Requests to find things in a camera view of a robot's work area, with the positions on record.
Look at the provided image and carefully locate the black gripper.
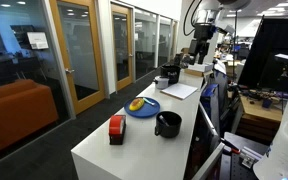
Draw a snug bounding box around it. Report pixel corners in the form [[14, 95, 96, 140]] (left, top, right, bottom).
[[188, 23, 216, 64]]

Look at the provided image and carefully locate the black mug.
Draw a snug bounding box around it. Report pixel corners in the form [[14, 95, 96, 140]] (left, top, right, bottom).
[[155, 111, 182, 138]]

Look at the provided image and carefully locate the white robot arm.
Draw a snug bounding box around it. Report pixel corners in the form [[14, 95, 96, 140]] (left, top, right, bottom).
[[183, 0, 251, 65]]

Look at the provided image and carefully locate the black trash bin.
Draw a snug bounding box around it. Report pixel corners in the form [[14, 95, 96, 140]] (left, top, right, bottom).
[[161, 65, 181, 84]]

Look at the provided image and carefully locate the white legal pad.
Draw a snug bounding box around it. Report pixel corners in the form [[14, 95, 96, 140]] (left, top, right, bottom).
[[161, 83, 197, 100]]

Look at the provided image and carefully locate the small grey pot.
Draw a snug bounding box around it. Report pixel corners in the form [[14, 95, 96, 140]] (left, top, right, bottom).
[[153, 76, 169, 90]]

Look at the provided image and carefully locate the black monitor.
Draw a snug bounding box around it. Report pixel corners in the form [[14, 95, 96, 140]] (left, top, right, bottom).
[[238, 18, 288, 92]]

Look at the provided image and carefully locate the light blue spoon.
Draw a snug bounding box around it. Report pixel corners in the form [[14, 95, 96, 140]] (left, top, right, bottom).
[[143, 97, 155, 106]]

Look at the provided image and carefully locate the blue plate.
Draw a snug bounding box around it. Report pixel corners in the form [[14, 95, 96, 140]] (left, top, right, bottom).
[[124, 97, 160, 118]]

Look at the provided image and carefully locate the yellow corn toy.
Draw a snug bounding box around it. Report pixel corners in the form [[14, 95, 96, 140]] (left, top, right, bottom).
[[129, 98, 144, 111]]

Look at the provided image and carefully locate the wooden desk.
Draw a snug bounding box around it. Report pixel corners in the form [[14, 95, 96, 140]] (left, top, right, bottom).
[[232, 94, 282, 145]]

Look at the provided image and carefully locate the red tape dispenser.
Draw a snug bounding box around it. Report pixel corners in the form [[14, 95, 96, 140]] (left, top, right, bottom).
[[109, 115, 126, 145]]

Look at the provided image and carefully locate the white cabinet counter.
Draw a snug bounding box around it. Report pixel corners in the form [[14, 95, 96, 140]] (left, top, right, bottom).
[[71, 73, 203, 180]]

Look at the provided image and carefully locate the orange sofa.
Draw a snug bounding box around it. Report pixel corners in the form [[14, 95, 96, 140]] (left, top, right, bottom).
[[0, 80, 58, 151]]

